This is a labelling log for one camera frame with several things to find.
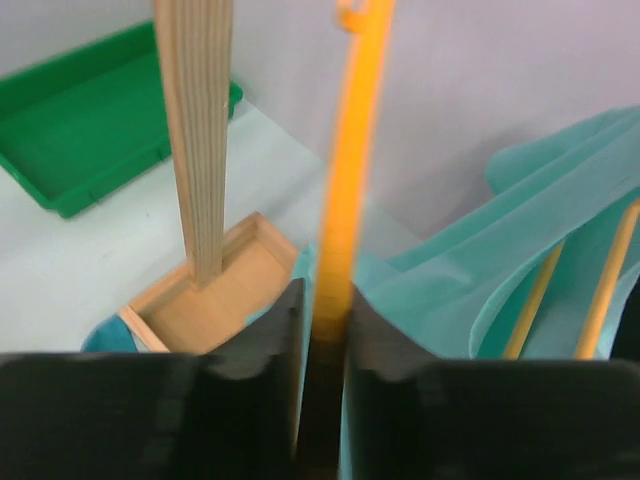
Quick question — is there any wooden clothes rack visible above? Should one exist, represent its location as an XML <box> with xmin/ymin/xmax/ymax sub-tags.
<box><xmin>119</xmin><ymin>1</ymin><xmax>298</xmax><ymax>353</ymax></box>

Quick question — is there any yellow plastic hanger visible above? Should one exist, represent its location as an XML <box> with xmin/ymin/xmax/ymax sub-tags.
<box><xmin>311</xmin><ymin>1</ymin><xmax>395</xmax><ymax>346</ymax></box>

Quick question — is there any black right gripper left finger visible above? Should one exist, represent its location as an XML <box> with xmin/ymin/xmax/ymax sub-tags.
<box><xmin>1</xmin><ymin>280</ymin><xmax>304</xmax><ymax>479</ymax></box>

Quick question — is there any green plastic tray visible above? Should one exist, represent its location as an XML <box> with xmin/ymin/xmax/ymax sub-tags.
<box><xmin>0</xmin><ymin>19</ymin><xmax>244</xmax><ymax>220</ymax></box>

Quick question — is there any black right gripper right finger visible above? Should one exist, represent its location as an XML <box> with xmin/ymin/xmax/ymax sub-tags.
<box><xmin>341</xmin><ymin>293</ymin><xmax>639</xmax><ymax>479</ymax></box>

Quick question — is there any mint green t shirt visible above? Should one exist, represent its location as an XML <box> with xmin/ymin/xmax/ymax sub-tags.
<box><xmin>244</xmin><ymin>104</ymin><xmax>640</xmax><ymax>480</ymax></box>

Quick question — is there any teal blue t shirt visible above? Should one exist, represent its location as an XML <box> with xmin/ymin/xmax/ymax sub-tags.
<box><xmin>81</xmin><ymin>315</ymin><xmax>138</xmax><ymax>353</ymax></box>

